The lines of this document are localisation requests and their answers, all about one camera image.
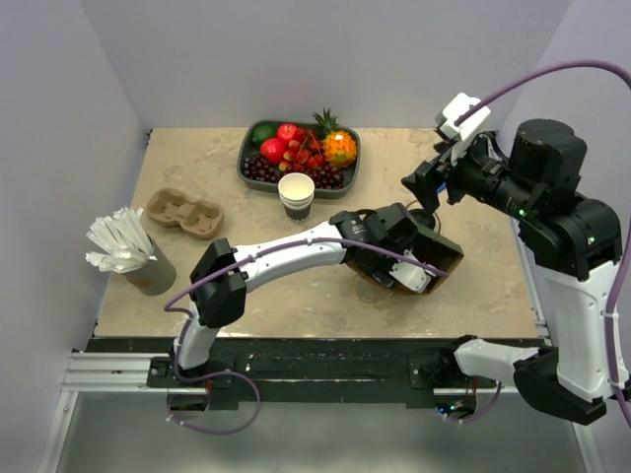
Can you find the white wrapped straws bundle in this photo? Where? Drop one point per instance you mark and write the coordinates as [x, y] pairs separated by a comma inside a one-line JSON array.
[[125, 245]]

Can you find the brown paper straw holder cup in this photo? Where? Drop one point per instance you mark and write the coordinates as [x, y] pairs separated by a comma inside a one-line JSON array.
[[156, 276]]

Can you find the dark grey fruit tray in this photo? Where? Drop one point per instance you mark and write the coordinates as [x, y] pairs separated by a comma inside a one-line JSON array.
[[248, 149]]

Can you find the dark purple grape bunch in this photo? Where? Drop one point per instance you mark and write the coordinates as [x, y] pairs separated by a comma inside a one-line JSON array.
[[257, 168]]

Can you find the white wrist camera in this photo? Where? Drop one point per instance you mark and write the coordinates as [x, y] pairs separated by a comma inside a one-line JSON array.
[[459, 122], [410, 277]]

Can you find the red lychee bunch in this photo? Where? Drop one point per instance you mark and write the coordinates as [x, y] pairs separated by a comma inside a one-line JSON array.
[[302, 155]]

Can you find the stack of pulp carriers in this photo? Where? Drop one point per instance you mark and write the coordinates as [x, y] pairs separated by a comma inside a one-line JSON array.
[[198, 218]]

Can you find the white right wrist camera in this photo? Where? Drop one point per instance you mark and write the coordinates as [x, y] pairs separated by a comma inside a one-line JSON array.
[[459, 122]]

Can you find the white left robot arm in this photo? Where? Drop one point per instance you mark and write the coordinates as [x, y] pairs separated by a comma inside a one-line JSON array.
[[226, 274]]

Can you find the aluminium frame rail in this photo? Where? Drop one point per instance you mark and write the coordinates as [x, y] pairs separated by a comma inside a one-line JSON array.
[[120, 372]]

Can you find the stack of paper cups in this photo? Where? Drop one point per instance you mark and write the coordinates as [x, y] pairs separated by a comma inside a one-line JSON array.
[[296, 192]]

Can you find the stack of black lids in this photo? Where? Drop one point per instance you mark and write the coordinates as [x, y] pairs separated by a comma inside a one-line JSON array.
[[424, 218]]

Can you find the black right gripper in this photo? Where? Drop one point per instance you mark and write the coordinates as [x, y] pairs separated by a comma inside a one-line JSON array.
[[432, 174]]

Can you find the green lime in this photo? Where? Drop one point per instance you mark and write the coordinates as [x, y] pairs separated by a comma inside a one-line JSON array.
[[262, 133]]

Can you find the brown and green paper bag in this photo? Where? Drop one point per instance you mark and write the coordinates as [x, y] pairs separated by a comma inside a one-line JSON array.
[[441, 251]]

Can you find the orange pineapple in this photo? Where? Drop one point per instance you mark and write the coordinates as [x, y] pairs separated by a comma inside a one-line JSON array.
[[339, 147]]

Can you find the red apple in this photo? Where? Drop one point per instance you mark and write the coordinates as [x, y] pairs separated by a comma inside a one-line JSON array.
[[288, 132], [273, 150]]

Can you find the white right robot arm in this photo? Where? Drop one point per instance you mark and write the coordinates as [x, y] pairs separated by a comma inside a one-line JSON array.
[[575, 242]]

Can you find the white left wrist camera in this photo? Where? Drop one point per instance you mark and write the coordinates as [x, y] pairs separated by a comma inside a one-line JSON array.
[[410, 277]]

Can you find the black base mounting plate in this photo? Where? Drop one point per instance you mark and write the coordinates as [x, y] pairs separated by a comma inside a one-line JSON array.
[[414, 370]]

